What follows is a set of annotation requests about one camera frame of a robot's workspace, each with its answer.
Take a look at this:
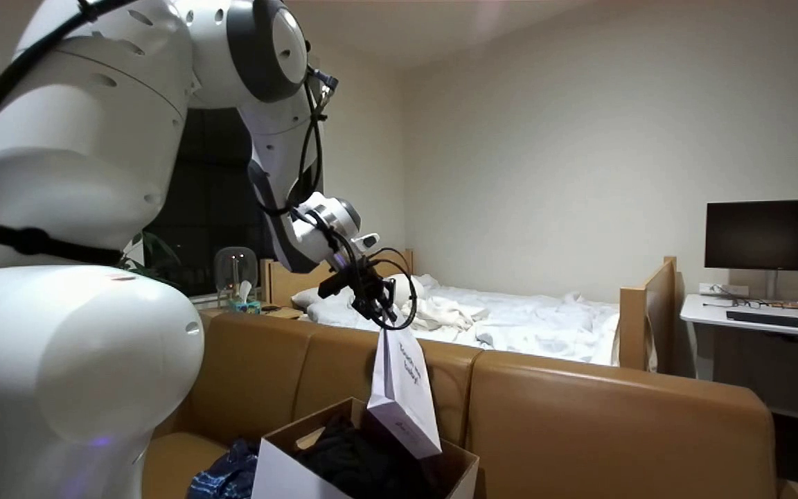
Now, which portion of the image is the white paper sheet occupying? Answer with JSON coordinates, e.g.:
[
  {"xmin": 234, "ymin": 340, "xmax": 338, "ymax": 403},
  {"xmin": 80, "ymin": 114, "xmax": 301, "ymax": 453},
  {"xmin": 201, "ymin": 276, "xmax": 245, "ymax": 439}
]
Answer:
[{"xmin": 363, "ymin": 325, "xmax": 447, "ymax": 464}]

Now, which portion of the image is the flat white pillow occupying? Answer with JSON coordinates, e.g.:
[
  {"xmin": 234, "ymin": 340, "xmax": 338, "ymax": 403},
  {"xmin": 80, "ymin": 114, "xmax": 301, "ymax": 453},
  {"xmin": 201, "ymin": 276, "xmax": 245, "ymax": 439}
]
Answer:
[{"xmin": 289, "ymin": 283, "xmax": 350, "ymax": 314}]

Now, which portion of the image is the white cardboard box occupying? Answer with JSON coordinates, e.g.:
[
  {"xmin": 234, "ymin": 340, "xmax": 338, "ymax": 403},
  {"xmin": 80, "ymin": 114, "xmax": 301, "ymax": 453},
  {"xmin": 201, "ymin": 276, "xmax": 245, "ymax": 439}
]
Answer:
[{"xmin": 249, "ymin": 397, "xmax": 482, "ymax": 499}]

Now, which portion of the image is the dark glass window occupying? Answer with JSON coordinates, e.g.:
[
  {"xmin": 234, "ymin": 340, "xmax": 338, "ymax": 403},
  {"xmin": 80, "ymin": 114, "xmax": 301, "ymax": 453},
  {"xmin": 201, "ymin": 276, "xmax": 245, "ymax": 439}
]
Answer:
[{"xmin": 140, "ymin": 106, "xmax": 281, "ymax": 299}]

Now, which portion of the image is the blue patterned cloth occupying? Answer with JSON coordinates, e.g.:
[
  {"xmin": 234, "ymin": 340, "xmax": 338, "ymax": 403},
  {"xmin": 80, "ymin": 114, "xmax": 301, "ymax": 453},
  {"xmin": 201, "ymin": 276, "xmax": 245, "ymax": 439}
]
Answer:
[{"xmin": 186, "ymin": 440, "xmax": 260, "ymax": 499}]

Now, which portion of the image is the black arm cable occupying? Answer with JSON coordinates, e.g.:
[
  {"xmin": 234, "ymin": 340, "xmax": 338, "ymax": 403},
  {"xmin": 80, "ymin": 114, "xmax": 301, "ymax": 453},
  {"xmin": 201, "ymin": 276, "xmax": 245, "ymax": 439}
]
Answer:
[{"xmin": 0, "ymin": 0, "xmax": 421, "ymax": 333}]

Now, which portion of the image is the glass dome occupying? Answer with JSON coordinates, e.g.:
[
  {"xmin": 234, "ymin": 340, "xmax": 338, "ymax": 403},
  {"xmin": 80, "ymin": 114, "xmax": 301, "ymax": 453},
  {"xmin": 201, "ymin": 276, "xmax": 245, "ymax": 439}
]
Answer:
[{"xmin": 215, "ymin": 245, "xmax": 263, "ymax": 317}]

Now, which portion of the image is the tan leather sofa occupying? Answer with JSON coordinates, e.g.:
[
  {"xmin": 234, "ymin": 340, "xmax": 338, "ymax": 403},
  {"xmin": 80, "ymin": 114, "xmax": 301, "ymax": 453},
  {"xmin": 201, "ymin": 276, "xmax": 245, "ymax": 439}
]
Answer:
[{"xmin": 144, "ymin": 314, "xmax": 798, "ymax": 499}]

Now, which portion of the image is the white desk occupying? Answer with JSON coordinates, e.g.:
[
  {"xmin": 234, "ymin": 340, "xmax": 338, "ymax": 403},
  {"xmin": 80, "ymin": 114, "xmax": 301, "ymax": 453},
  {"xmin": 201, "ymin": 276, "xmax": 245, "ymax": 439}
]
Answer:
[{"xmin": 679, "ymin": 292, "xmax": 798, "ymax": 430}]

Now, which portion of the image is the black computer monitor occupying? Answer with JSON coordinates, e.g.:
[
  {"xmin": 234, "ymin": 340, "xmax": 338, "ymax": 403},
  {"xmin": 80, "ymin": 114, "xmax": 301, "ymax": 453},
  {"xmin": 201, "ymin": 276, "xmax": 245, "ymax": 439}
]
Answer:
[{"xmin": 701, "ymin": 196, "xmax": 798, "ymax": 299}]

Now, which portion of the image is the wooden bed with white bedding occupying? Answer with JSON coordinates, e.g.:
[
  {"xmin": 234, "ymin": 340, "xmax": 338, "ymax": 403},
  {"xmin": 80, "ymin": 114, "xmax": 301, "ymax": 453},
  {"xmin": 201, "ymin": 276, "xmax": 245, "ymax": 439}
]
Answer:
[{"xmin": 260, "ymin": 247, "xmax": 688, "ymax": 374}]

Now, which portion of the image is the black keyboard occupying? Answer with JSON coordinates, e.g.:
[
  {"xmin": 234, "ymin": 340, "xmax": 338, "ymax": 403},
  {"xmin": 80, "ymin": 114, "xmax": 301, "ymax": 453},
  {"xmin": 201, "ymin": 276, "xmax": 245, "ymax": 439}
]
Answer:
[{"xmin": 723, "ymin": 308, "xmax": 798, "ymax": 331}]

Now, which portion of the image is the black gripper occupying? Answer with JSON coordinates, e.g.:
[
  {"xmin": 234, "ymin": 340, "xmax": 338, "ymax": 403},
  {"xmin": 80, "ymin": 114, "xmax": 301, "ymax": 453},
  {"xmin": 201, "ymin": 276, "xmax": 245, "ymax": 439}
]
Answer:
[{"xmin": 344, "ymin": 260, "xmax": 406, "ymax": 331}]

